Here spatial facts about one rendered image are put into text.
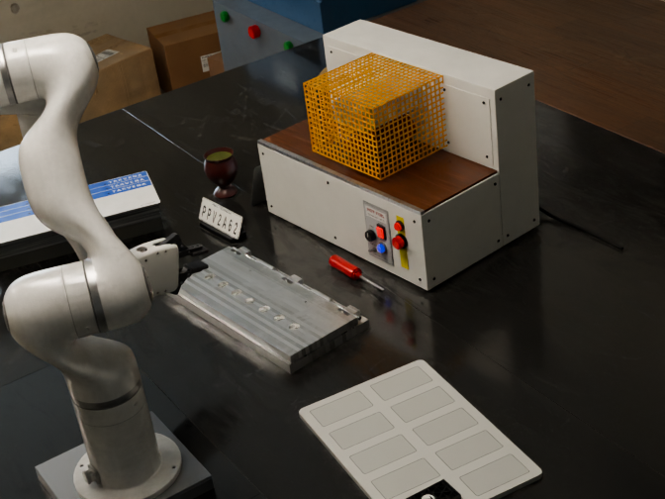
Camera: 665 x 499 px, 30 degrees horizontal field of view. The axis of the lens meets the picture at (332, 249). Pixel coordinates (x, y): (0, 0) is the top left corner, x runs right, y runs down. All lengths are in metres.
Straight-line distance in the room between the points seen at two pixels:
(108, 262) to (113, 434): 0.31
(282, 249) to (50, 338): 0.96
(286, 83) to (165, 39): 2.31
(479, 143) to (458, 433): 0.71
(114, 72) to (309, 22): 1.43
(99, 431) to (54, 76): 0.58
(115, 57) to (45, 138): 3.79
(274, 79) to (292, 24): 0.96
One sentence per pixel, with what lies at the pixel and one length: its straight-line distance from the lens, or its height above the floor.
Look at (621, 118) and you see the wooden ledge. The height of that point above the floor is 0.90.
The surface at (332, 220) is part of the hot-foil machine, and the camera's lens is 2.77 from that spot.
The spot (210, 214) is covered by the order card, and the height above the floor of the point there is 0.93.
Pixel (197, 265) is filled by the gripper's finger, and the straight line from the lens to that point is 2.47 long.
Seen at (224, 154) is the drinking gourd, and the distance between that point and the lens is 3.08.
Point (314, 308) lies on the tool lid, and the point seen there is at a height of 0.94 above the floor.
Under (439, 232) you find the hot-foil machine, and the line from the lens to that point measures 2.57.
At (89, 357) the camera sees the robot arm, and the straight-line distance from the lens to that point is 2.05.
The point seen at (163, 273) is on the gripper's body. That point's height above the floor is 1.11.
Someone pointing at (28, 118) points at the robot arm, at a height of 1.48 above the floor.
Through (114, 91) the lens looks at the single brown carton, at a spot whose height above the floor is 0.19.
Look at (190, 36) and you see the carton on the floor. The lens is 5.93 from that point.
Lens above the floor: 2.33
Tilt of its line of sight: 31 degrees down
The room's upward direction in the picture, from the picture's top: 8 degrees counter-clockwise
